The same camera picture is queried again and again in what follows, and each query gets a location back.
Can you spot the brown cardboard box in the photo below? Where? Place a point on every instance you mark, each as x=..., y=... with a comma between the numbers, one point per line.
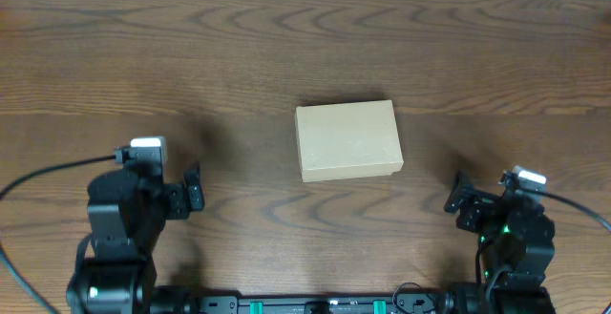
x=348, y=140

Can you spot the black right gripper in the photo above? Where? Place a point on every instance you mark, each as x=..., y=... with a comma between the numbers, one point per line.
x=473, y=204

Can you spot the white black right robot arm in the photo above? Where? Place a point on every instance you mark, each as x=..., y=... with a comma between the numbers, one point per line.
x=515, y=246

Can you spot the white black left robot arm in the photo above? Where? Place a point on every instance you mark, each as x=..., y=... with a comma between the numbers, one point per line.
x=127, y=210

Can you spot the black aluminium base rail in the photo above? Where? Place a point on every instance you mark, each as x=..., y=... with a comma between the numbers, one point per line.
x=403, y=302

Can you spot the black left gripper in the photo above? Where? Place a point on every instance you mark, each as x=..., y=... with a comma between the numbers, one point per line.
x=182, y=201

